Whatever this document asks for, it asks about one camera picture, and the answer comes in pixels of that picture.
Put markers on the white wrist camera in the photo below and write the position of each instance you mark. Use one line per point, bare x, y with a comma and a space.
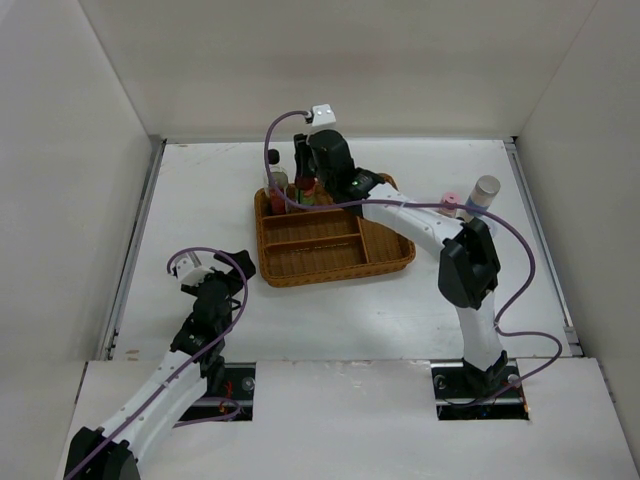
320, 117
188, 269

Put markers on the wicker divided tray basket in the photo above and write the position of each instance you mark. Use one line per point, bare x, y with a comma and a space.
305, 248

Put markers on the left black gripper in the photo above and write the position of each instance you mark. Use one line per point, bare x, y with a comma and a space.
237, 273

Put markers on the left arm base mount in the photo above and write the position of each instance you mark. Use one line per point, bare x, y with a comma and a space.
232, 396

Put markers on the red sauce bottle green label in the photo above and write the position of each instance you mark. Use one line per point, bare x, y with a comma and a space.
304, 194

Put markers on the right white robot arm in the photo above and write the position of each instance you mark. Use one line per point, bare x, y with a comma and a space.
468, 262

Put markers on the pink cap spice jar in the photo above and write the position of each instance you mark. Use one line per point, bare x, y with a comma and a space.
449, 202

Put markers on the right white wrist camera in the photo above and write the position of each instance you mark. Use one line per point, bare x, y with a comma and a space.
320, 117

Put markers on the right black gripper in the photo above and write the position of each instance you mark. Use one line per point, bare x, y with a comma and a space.
303, 150

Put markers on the tall white blue-label jar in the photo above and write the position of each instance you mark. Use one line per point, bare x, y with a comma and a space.
481, 197

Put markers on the clear bottle black cap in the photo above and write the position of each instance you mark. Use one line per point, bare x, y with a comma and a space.
276, 180

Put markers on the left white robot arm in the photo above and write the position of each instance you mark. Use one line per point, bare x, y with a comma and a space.
122, 446

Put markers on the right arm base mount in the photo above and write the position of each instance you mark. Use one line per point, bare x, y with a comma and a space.
464, 393

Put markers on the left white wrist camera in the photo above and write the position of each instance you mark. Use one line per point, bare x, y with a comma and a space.
188, 269

